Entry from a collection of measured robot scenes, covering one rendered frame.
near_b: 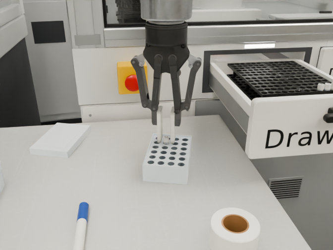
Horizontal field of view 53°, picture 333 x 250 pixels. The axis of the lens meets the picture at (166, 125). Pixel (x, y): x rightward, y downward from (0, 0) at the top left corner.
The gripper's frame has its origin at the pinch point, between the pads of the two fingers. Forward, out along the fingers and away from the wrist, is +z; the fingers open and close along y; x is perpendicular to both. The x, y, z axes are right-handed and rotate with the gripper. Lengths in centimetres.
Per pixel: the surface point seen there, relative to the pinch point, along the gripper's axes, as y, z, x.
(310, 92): -28.2, -6.3, -5.3
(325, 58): -38.3, -6.5, -31.0
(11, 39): 74, 0, -71
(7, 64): 74, 9, -66
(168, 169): -1.5, 4.5, 9.1
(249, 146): -15.5, -0.8, 8.1
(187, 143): -4.2, 4.1, -0.4
